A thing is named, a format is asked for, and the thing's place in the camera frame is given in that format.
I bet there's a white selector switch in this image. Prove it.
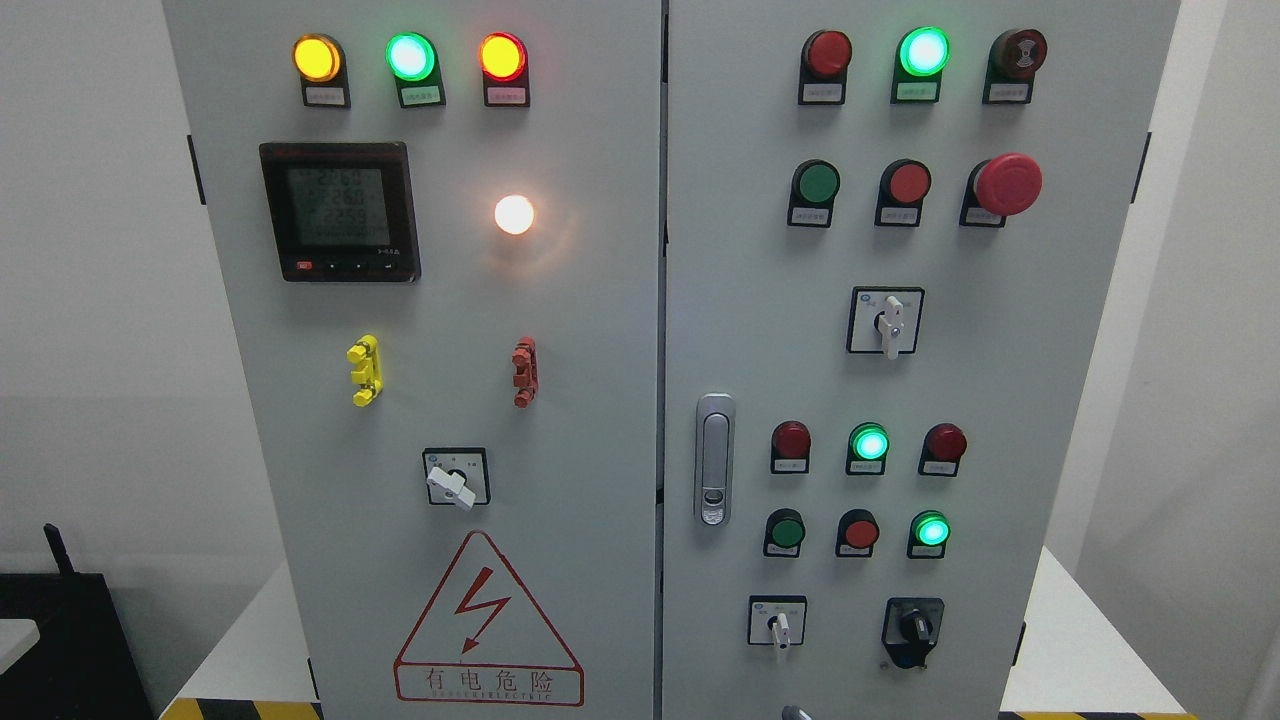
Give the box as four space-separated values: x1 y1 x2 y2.
846 286 925 359
748 594 808 664
422 447 492 511

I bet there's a yellow plastic terminal clip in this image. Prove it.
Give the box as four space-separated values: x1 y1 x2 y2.
346 334 383 407

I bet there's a yellow indicator light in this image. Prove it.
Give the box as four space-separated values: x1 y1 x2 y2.
292 33 349 108

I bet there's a white glowing indicator light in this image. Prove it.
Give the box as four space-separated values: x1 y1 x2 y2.
493 193 536 236

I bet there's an upper right white selector switch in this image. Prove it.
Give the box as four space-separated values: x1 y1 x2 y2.
846 286 925 359

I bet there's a black box at left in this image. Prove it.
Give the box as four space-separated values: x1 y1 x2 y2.
1 523 154 719

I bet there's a grey cabinet door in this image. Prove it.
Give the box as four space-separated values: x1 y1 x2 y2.
163 1 663 719
660 1 1179 719

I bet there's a green lit light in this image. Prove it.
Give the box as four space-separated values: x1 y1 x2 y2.
906 510 952 559
890 26 950 104
845 421 890 477

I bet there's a red plastic terminal clip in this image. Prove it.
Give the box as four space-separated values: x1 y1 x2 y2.
511 336 540 409

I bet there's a green lit light middle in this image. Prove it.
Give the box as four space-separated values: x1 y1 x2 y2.
845 421 890 477

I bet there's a white cabinet base platform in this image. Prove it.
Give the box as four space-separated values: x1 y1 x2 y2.
163 550 1190 719

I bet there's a grey right cabinet door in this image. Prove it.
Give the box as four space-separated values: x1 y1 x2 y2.
660 1 1179 719

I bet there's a dark red light middle left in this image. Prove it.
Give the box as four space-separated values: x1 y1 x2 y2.
771 420 812 474

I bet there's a red lit indicator light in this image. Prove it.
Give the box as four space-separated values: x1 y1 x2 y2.
477 32 530 108

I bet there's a red push button lower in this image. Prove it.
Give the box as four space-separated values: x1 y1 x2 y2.
835 509 881 559

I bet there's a red push button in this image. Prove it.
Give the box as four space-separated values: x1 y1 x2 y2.
876 158 932 227
835 509 881 559

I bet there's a green lit light top right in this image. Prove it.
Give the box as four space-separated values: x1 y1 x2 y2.
890 26 950 104

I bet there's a red indicator light top right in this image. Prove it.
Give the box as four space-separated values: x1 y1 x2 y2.
797 29 852 106

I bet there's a grey left cabinet door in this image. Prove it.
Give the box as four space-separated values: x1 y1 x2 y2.
163 1 663 719

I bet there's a green push button lower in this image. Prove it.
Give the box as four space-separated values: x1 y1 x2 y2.
762 509 806 559

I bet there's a green indicator light top left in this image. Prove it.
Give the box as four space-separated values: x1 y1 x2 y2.
385 32 445 108

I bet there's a red electrical warning triangle sticker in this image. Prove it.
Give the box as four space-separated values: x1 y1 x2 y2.
393 530 585 707

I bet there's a left white selector switch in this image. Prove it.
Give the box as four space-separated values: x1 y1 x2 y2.
422 447 492 511

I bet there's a red push button upper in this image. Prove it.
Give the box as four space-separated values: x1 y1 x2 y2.
876 158 932 227

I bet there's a lower white selector switch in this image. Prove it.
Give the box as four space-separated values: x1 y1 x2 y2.
748 594 808 664

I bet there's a green push button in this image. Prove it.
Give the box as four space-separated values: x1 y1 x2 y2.
787 159 841 228
762 509 806 559

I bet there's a green lit light lower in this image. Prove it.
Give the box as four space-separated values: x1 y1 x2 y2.
906 510 952 559

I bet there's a dark red light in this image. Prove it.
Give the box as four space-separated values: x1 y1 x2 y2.
771 420 812 474
918 423 968 478

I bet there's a dark red buzzer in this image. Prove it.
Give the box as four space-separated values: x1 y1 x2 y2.
982 28 1047 105

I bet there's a dark red light middle right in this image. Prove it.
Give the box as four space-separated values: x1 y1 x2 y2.
918 423 968 478

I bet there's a black rotary knob switch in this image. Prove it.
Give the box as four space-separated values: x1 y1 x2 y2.
881 597 945 669

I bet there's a green push button upper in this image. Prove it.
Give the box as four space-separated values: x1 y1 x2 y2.
787 159 841 228

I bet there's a red emergency stop mushroom button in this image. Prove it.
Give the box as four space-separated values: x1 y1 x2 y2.
959 152 1043 228

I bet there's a black digital power meter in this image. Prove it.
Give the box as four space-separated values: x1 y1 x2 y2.
259 141 421 283

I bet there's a silver door handle lock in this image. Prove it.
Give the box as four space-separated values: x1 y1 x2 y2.
695 393 736 527

